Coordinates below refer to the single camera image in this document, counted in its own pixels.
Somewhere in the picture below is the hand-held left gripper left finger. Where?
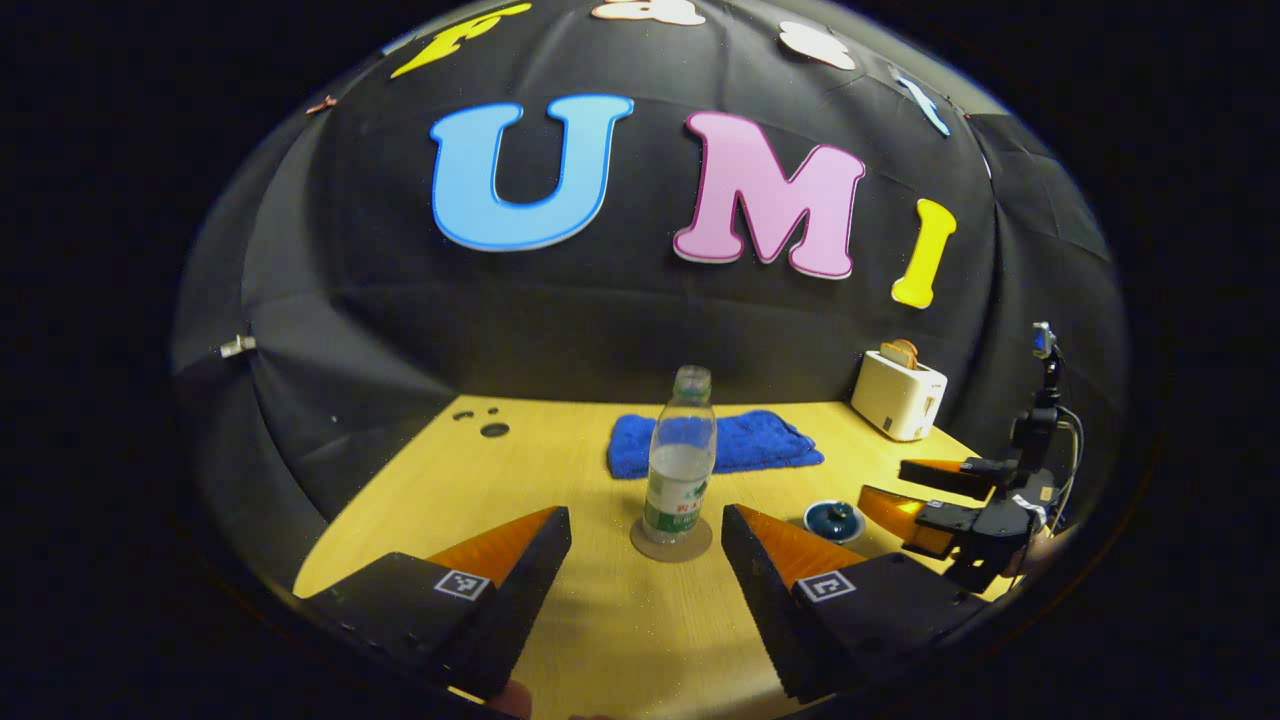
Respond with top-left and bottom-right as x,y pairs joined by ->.
300,505 -> 573,701

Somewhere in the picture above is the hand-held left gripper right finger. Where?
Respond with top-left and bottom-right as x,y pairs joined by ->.
722,503 -> 986,704

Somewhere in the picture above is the round brown coaster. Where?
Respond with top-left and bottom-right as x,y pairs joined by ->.
630,513 -> 714,563

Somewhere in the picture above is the white teacup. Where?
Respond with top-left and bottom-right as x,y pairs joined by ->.
803,503 -> 867,547

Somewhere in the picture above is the teal teacup lid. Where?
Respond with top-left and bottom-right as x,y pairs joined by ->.
808,500 -> 863,539

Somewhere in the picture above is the clear plastic water bottle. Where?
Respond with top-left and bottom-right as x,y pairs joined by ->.
641,365 -> 718,546

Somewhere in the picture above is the white toaster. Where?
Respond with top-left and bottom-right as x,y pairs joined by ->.
851,350 -> 948,442

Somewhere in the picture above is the blue towel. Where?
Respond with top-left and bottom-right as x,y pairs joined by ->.
607,410 -> 826,481

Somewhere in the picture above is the black backdrop cloth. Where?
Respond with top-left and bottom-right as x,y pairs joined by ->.
170,0 -> 1131,591

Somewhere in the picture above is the black cable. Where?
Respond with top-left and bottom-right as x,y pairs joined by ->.
1055,403 -> 1087,526

